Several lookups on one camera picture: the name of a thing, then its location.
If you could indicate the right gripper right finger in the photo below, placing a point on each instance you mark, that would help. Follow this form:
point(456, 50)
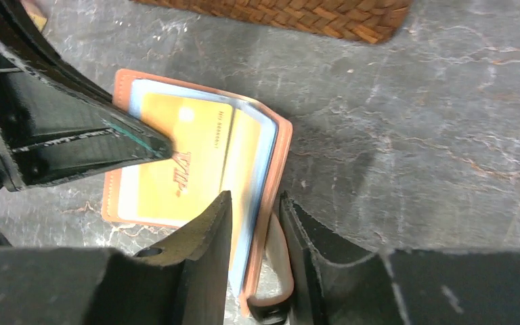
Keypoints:
point(329, 271)

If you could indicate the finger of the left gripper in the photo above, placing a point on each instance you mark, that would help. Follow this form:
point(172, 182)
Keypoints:
point(18, 18)
point(53, 131)

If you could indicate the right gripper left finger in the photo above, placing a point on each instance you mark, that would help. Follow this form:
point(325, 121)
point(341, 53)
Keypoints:
point(188, 281)

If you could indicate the gold card in holder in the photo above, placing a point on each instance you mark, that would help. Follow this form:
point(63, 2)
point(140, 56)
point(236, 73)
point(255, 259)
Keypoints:
point(215, 147)

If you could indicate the brown woven divided basket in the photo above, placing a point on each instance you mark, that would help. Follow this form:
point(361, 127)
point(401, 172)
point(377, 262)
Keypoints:
point(369, 21)

